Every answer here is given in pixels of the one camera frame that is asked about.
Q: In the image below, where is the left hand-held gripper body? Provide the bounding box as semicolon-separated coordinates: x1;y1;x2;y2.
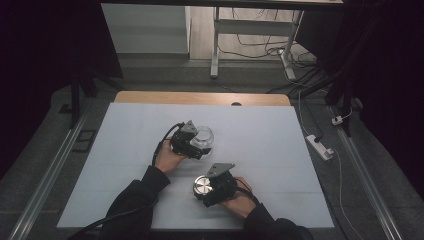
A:
169;119;200;157

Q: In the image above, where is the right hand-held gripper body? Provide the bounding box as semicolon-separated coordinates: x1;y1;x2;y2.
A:
205;162;239;202

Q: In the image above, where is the silver metal jar lid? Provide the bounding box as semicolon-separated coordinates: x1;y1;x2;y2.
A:
193;175;214;196

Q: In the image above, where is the clear glass jar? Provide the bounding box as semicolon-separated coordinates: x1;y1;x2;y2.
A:
190;125;215;155

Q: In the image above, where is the person's left hand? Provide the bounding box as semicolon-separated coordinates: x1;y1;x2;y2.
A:
154;139;188;175

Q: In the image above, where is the person's right hand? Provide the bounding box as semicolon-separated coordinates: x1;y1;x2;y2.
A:
219;176;258;220

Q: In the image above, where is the wooden table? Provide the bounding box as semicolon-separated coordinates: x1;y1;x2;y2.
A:
114;90;292;107

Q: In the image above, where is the pale blue table sheet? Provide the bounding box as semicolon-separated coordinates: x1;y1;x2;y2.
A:
56;102;335;231

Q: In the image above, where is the white power strip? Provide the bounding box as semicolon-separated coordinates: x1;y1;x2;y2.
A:
305;134;335;162

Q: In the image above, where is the black metal stand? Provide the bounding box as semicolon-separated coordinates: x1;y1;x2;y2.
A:
324;66;355;138
59;68;118;129

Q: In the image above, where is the black curtain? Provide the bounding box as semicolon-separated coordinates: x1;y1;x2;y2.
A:
296;0;424;201
0;0;124;181

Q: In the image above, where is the right hand-held gripper black cable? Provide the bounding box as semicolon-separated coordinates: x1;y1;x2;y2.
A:
234;177;260;205

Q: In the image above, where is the hand-held gripper black cable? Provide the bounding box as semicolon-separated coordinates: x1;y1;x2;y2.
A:
65;121;186;240
234;177;260;205

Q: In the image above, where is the left hand-held gripper black cable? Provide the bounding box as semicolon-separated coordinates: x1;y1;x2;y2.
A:
65;121;186;240

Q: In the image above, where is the white power strip cable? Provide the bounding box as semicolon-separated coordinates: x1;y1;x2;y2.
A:
331;148;359;240

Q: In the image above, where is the white desk frame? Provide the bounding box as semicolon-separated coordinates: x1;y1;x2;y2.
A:
209;5;305;81

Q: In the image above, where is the tangle of black floor cables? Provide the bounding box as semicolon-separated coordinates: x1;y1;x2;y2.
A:
218;8;329;98

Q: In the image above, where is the aluminium floor rail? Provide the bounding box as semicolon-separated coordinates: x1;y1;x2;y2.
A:
7;99;96;240
328;105;404;240

